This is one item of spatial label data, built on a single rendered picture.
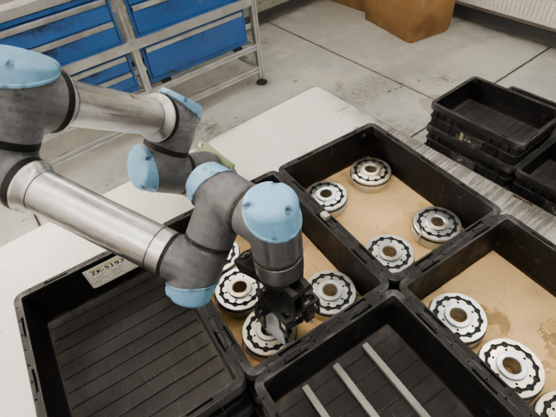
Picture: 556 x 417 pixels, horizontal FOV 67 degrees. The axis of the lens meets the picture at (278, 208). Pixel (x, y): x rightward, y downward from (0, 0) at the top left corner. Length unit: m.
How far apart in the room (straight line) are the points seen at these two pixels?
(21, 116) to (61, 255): 0.62
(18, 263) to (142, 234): 0.74
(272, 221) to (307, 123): 1.03
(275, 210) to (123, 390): 0.49
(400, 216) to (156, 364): 0.62
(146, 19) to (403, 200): 1.96
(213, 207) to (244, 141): 0.89
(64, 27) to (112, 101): 1.64
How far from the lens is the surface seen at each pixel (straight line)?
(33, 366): 0.85
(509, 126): 1.99
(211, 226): 0.61
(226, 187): 0.59
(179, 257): 0.64
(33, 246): 1.39
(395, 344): 0.84
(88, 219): 0.70
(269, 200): 0.53
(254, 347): 0.80
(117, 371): 0.89
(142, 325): 0.92
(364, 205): 1.04
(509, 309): 0.94
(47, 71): 0.77
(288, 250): 0.56
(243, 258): 0.74
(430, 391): 0.82
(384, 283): 0.78
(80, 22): 2.53
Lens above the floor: 1.58
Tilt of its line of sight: 46 degrees down
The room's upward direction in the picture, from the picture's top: 7 degrees counter-clockwise
